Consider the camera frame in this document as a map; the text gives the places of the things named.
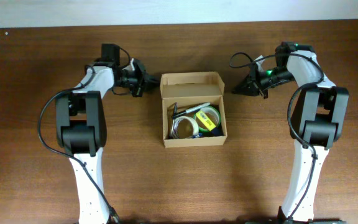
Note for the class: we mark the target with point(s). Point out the yellow highlighter marker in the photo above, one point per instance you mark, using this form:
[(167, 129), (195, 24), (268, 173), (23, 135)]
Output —
[(207, 122)]

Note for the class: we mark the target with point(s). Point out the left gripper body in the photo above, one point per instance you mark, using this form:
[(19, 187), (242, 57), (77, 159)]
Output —
[(138, 83)]

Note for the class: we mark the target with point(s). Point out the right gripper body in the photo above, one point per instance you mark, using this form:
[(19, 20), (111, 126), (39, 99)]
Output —
[(257, 83)]

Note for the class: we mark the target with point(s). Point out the green tape roll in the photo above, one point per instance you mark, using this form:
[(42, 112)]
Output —
[(213, 114)]

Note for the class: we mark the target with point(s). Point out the dark grey pen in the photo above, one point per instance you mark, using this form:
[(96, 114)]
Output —
[(174, 110)]

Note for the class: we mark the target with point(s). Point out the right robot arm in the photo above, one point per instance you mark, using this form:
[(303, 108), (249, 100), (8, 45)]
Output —
[(315, 117)]

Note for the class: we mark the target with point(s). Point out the cardboard box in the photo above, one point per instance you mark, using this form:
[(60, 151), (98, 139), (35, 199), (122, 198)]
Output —
[(189, 90)]

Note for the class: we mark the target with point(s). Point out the black permanent marker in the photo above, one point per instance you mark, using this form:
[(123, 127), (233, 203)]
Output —
[(190, 110)]

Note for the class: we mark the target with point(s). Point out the blue ballpoint pen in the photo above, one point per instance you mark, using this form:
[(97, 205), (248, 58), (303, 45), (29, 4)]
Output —
[(199, 135)]

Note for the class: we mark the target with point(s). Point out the white tape roll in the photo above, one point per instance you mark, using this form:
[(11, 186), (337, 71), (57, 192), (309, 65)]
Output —
[(177, 121)]

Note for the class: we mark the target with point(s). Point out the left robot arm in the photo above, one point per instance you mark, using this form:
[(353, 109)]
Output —
[(81, 126)]

